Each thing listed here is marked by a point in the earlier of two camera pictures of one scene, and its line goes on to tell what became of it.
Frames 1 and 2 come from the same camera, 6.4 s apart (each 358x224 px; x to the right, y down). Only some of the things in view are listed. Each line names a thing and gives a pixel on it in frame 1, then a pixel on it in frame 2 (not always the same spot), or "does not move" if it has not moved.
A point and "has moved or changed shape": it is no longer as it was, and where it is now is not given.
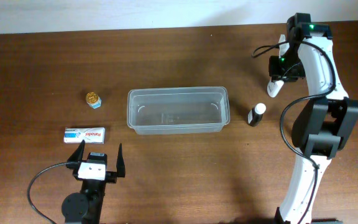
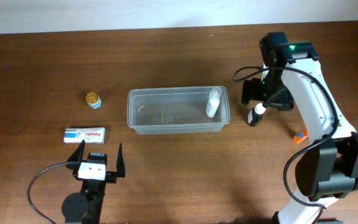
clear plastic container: x=178 y=110 does not move
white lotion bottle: x=273 y=89 has moved or changed shape
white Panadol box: x=91 y=135 does not move
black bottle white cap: x=255 y=114 does not move
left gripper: x=110 y=176 does not move
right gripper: x=275 y=73 → x=251 y=91
